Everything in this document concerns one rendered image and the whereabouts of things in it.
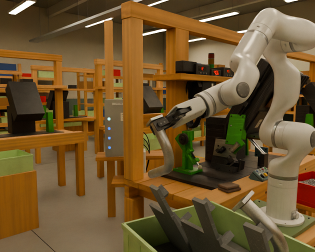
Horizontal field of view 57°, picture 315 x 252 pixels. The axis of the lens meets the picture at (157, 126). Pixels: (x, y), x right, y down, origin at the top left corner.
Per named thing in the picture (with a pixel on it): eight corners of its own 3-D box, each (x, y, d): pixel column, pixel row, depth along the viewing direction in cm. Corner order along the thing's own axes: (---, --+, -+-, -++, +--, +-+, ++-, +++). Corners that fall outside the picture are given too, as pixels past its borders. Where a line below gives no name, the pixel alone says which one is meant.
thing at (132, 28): (250, 149, 282) (254, 46, 272) (132, 181, 177) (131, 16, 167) (242, 148, 288) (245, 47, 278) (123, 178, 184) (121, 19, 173)
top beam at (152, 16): (254, 46, 272) (254, 37, 271) (130, 16, 167) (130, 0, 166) (245, 48, 278) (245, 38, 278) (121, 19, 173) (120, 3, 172)
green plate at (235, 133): (246, 147, 198) (250, 117, 199) (240, 146, 192) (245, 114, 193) (231, 145, 206) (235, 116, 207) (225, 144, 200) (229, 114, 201)
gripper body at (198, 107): (190, 102, 98) (162, 114, 94) (202, 89, 89) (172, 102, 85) (201, 121, 97) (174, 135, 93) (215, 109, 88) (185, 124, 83)
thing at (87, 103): (158, 132, 1093) (158, 72, 1069) (80, 141, 875) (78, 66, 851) (149, 131, 1132) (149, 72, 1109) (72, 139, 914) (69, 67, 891)
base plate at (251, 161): (292, 159, 236) (292, 157, 236) (215, 191, 158) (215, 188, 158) (244, 152, 265) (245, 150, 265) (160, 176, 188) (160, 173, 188)
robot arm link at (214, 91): (221, 113, 89) (205, 116, 98) (251, 98, 94) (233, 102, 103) (210, 88, 89) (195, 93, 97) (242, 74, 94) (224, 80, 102)
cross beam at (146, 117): (238, 117, 278) (238, 108, 277) (134, 129, 187) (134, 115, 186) (233, 117, 282) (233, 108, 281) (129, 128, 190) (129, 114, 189)
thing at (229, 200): (318, 174, 241) (319, 156, 240) (216, 235, 136) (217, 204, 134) (300, 171, 251) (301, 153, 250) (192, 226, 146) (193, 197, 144)
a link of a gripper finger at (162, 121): (170, 113, 87) (152, 122, 85) (174, 109, 84) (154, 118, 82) (176, 123, 87) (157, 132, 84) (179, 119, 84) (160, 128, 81)
